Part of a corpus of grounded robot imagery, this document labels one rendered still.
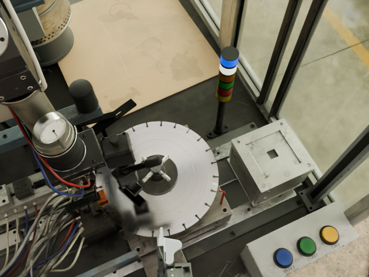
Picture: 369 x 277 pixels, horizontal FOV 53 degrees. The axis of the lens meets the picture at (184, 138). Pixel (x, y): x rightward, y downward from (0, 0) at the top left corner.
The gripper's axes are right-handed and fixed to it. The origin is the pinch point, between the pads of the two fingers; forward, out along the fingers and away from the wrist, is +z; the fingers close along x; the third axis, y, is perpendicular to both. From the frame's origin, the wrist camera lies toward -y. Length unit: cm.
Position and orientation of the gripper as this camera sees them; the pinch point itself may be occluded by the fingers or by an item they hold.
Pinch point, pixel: (160, 248)
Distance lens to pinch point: 100.8
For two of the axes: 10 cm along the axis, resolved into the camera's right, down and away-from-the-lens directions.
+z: -0.9, -5.1, 8.6
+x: -0.4, -8.6, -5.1
